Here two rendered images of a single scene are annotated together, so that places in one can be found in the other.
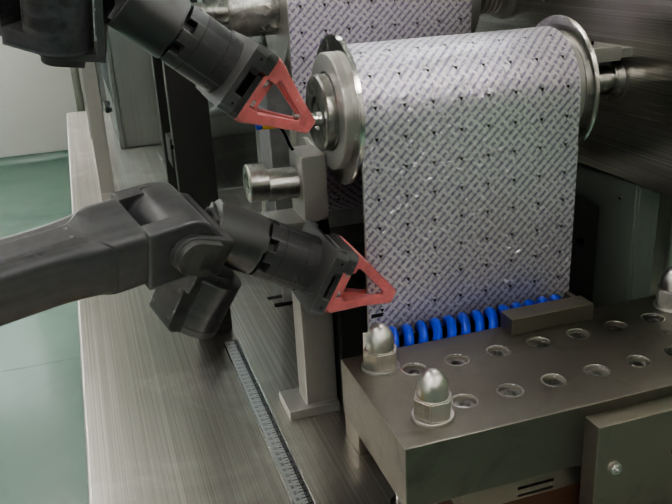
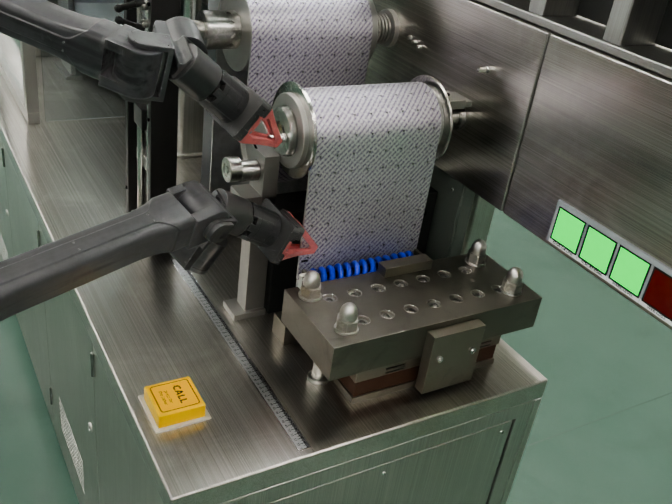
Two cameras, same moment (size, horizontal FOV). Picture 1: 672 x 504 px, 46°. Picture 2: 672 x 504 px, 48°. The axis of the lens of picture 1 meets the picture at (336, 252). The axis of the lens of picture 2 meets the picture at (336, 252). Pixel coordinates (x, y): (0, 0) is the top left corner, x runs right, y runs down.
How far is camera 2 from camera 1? 46 cm
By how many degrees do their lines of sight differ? 17
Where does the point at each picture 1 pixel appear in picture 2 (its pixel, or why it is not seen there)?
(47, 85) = not seen: outside the picture
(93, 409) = (91, 307)
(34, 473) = not seen: outside the picture
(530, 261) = (397, 230)
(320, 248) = (280, 222)
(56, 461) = not seen: outside the picture
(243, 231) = (238, 212)
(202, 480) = (185, 359)
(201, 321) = (203, 264)
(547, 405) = (408, 324)
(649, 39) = (483, 100)
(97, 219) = (164, 208)
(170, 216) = (205, 207)
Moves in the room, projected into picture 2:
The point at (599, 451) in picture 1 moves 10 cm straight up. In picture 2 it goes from (433, 350) to (446, 295)
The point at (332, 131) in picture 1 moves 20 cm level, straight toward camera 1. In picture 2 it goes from (292, 147) to (317, 209)
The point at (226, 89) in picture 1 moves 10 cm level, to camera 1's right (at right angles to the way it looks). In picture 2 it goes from (239, 126) to (311, 129)
